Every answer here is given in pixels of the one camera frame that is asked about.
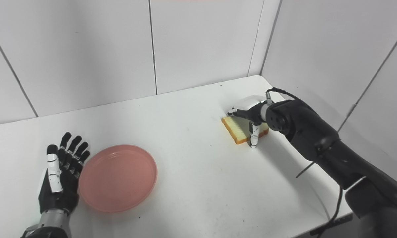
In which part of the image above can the pink round plate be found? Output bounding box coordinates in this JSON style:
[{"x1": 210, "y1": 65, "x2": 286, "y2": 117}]
[{"x1": 78, "y1": 144, "x2": 158, "y2": 213}]

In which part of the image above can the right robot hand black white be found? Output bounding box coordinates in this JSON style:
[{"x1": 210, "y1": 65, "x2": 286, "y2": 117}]
[{"x1": 227, "y1": 95, "x2": 271, "y2": 148}]

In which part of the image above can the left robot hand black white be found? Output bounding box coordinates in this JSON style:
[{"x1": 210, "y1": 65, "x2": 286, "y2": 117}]
[{"x1": 38, "y1": 132, "x2": 91, "y2": 215}]

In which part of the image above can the slice of white bread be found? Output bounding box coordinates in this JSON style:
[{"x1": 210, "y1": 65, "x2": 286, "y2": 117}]
[{"x1": 221, "y1": 115, "x2": 270, "y2": 145}]

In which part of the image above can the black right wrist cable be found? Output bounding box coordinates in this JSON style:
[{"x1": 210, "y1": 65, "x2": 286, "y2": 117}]
[{"x1": 266, "y1": 87, "x2": 354, "y2": 238}]

